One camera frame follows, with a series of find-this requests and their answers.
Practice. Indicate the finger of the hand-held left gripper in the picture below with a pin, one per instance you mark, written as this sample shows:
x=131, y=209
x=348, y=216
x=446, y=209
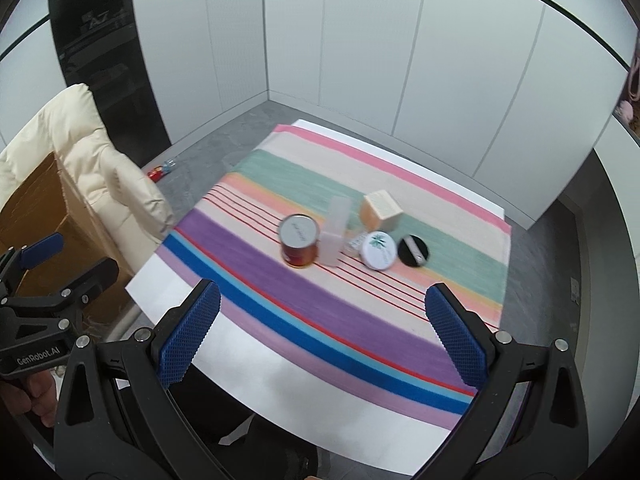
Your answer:
x=92, y=274
x=44, y=251

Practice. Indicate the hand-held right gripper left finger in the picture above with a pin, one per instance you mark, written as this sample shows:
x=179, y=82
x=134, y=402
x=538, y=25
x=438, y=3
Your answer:
x=192, y=335

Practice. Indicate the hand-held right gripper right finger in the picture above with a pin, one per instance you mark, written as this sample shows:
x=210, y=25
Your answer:
x=457, y=340

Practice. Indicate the small beige box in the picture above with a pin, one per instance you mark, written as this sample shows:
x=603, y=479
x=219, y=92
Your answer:
x=382, y=210

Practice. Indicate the translucent plastic container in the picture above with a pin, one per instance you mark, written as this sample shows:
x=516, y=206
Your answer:
x=335, y=240

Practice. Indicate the person's left hand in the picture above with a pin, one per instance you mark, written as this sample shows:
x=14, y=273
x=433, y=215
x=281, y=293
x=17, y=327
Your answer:
x=42, y=400

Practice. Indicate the brown cardboard box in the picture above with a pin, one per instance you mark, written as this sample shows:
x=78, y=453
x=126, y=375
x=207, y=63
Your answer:
x=40, y=200

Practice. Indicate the cream puffer jacket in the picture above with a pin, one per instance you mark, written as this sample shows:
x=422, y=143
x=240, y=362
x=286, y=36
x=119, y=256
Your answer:
x=100, y=170

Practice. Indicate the black round compact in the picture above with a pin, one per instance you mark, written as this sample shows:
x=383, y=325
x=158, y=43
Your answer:
x=413, y=251

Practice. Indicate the striped colourful cloth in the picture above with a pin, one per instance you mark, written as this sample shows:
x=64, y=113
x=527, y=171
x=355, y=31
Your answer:
x=300, y=300

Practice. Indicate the person's dark trousers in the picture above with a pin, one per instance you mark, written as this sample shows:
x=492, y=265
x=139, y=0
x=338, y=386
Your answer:
x=240, y=440

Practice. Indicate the white round tin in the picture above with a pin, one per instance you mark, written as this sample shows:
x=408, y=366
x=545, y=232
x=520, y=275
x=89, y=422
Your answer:
x=378, y=249

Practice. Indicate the small red toy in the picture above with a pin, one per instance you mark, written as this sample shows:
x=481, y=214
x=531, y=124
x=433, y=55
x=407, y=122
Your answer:
x=159, y=171

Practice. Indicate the amber jar with silver lid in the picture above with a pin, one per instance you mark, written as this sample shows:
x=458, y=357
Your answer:
x=299, y=240

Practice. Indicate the black tall cabinet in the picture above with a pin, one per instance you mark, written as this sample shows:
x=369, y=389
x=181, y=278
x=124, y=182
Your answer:
x=115, y=85

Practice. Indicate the pink toy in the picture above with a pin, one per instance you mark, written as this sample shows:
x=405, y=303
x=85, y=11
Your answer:
x=631, y=85

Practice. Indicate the wall socket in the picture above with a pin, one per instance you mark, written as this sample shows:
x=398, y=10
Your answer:
x=575, y=291

